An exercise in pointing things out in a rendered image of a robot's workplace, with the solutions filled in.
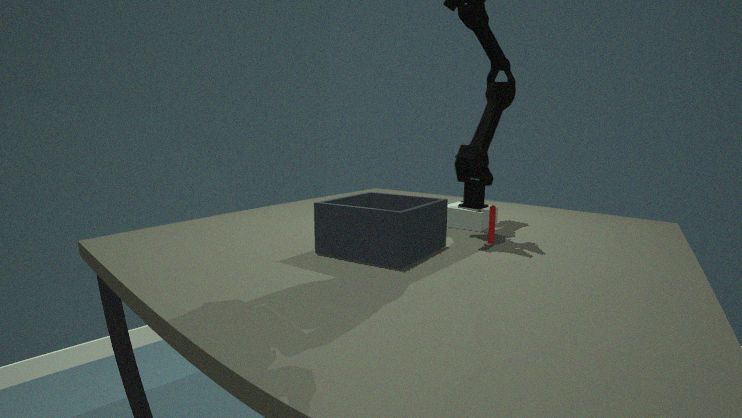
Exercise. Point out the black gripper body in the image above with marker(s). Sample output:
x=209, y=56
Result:
x=476, y=4

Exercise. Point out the red peg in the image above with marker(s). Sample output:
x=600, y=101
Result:
x=492, y=211

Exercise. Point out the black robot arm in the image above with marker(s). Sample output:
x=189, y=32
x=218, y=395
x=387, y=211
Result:
x=472, y=160

